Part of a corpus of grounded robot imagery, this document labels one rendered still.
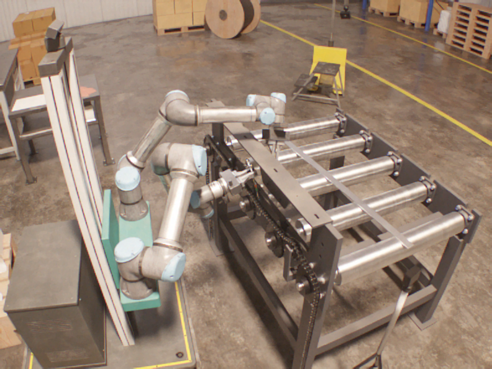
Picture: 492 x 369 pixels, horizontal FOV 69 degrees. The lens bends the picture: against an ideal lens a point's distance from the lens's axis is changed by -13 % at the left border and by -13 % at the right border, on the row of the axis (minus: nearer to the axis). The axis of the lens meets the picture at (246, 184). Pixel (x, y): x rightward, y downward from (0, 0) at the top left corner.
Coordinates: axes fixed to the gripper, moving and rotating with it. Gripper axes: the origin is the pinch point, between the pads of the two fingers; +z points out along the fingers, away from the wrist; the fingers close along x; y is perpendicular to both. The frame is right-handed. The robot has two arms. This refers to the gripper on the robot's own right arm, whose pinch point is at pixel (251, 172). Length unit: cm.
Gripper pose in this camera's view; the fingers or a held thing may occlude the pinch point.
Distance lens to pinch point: 188.6
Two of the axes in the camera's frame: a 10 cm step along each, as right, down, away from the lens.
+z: 8.9, -4.3, 1.6
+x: -4.0, -5.6, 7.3
